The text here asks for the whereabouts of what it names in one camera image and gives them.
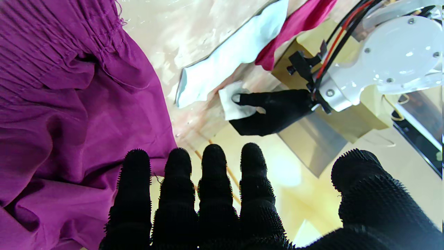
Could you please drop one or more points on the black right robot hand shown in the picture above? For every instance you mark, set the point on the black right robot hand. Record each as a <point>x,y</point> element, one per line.
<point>215,222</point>

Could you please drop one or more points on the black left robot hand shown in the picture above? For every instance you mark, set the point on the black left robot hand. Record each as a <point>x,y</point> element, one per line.
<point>277,111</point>

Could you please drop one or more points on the white sock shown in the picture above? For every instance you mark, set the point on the white sock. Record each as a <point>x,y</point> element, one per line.
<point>232,107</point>

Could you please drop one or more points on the red sock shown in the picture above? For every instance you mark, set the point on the red sock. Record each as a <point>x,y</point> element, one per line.
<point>298,24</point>

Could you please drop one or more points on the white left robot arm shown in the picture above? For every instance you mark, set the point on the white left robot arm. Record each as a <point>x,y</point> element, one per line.
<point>399,55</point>

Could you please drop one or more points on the kraft paper bag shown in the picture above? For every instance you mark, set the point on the kraft paper bag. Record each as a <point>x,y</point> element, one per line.
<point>350,123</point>

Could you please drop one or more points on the purple shorts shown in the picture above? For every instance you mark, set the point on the purple shorts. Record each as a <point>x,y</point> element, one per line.
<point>69,121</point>

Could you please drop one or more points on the light blue sock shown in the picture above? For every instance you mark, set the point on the light blue sock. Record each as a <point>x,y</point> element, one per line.
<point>229,59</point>

